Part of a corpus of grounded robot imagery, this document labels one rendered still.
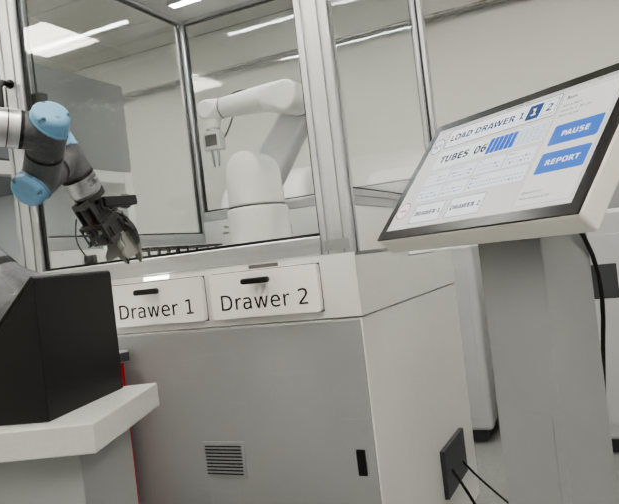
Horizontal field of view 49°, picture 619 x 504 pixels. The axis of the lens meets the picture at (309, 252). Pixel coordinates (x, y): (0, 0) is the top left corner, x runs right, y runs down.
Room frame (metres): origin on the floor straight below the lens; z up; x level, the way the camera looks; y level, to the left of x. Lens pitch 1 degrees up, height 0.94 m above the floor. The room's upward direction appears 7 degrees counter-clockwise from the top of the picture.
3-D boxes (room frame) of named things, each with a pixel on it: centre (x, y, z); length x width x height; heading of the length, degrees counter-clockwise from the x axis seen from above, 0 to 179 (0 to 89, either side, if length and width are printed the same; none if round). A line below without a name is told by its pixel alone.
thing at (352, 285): (2.16, 0.16, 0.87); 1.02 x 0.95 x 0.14; 65
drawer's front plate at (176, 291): (1.74, 0.40, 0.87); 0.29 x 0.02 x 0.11; 65
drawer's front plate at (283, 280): (1.60, 0.12, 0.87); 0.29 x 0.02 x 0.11; 65
